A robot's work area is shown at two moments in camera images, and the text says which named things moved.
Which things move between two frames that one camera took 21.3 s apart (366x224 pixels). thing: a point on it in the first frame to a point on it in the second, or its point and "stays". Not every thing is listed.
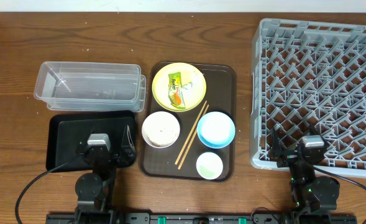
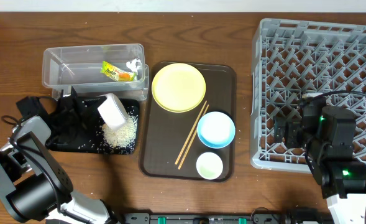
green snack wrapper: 176,90 to 119,75
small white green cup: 209,165 stays
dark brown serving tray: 178,162 stays
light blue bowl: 215,130 stays
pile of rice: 161,132 to 120,140
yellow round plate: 193,84 stays
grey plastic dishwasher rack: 325,75 stays
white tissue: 196,89 to 132,65
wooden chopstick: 192,139 stays
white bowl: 160,129 to 112,111
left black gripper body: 115,162 to 68,121
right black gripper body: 289,157 to 296,137
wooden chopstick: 191,132 stays
